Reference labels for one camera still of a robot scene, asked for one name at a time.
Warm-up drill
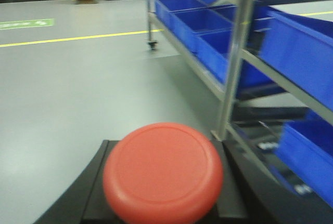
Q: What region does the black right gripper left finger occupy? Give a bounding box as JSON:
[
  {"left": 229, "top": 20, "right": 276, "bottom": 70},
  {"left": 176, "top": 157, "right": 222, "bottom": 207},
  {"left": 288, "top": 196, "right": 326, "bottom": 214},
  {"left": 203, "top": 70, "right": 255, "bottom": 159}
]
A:
[{"left": 35, "top": 140, "right": 109, "bottom": 223}]

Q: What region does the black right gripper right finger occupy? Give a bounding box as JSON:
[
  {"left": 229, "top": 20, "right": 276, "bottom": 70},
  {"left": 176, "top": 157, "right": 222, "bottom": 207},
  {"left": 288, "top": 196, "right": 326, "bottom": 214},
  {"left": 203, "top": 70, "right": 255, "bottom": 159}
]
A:
[{"left": 211, "top": 139, "right": 332, "bottom": 223}]

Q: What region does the red push button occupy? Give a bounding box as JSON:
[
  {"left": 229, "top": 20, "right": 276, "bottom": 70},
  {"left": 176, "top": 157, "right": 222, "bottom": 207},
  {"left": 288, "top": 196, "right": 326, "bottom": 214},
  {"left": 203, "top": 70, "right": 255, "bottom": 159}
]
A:
[{"left": 103, "top": 123, "right": 224, "bottom": 223}]

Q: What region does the blue bin lower right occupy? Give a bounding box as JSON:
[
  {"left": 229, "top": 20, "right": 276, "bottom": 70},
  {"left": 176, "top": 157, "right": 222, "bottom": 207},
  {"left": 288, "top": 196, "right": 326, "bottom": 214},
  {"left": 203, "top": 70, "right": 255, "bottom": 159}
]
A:
[{"left": 274, "top": 110, "right": 332, "bottom": 207}]

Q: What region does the blue bin middle shelf right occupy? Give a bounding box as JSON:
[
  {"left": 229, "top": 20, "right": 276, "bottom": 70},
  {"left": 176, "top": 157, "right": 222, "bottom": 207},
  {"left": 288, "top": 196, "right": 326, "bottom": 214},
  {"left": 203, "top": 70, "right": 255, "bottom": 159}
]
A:
[{"left": 259, "top": 11, "right": 332, "bottom": 109}]

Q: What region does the blue bin on floor shelf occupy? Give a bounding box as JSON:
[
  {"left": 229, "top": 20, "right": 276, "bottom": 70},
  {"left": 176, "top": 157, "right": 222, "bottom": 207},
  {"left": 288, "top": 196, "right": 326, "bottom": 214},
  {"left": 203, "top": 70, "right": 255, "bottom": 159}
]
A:
[{"left": 155, "top": 0, "right": 276, "bottom": 89}]

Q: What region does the stainless steel shelf rack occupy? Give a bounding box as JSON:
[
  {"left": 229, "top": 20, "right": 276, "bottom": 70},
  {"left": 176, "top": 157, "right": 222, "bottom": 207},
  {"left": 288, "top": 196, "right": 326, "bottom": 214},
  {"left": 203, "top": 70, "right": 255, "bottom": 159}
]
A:
[{"left": 147, "top": 0, "right": 332, "bottom": 172}]

